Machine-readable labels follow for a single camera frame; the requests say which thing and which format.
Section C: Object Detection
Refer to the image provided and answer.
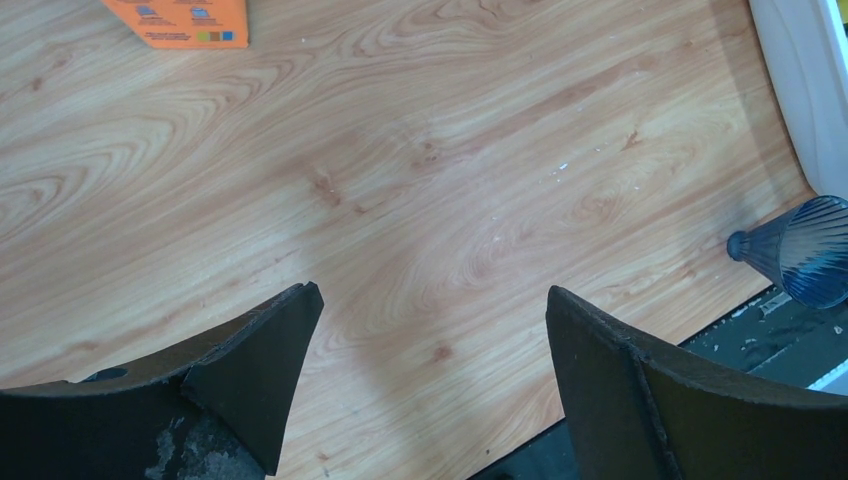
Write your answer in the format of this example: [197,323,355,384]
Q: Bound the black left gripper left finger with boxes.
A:
[1,282,324,479]

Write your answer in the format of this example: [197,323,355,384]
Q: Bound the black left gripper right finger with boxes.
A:
[546,286,847,479]

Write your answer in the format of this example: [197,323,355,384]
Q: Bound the blue ribbed coffee dripper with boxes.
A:
[726,195,847,309]

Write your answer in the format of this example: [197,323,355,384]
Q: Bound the white plastic basin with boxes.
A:
[749,0,847,198]

